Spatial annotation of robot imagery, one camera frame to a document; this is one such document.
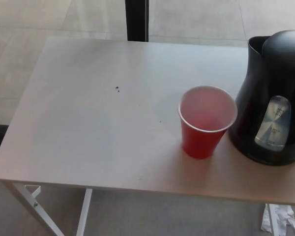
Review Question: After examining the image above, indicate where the black electric kettle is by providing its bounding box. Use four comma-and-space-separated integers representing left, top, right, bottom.
227, 29, 295, 166

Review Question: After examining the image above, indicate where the red plastic cup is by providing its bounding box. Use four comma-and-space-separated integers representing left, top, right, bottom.
177, 85, 238, 160

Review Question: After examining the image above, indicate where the white straight table leg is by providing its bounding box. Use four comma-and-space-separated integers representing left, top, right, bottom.
75, 188, 93, 236
265, 203, 280, 236

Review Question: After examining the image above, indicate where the white slanted table leg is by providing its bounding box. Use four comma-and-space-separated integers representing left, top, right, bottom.
4, 182, 63, 236

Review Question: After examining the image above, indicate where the crumpled white paper scrap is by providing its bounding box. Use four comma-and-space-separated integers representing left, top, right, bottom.
260, 204, 295, 236

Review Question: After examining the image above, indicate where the black vertical window post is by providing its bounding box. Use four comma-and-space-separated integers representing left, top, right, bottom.
124, 0, 150, 42

